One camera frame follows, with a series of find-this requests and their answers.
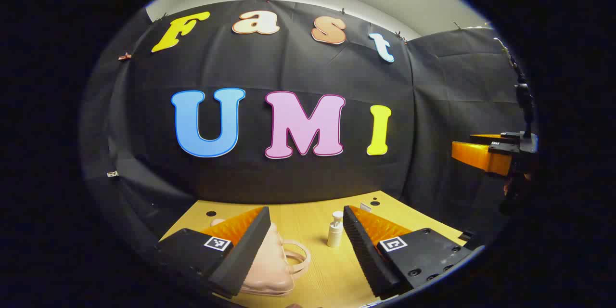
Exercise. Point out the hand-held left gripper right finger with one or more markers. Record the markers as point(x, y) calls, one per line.
point(363, 255)

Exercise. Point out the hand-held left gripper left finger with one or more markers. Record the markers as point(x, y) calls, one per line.
point(245, 250)

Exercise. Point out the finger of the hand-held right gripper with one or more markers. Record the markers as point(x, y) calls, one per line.
point(481, 159)
point(495, 139)

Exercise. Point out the white pump bottle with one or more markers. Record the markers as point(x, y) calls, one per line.
point(335, 236)

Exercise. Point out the pink suitcase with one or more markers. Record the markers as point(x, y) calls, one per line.
point(274, 269)

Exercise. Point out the white squeeze tube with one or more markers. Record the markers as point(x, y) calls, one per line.
point(365, 207)

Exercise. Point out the black backdrop cloth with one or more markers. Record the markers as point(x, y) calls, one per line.
point(240, 183)

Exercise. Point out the metal clip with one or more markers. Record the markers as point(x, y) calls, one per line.
point(112, 173)

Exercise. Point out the red clip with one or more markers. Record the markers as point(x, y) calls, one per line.
point(124, 57)

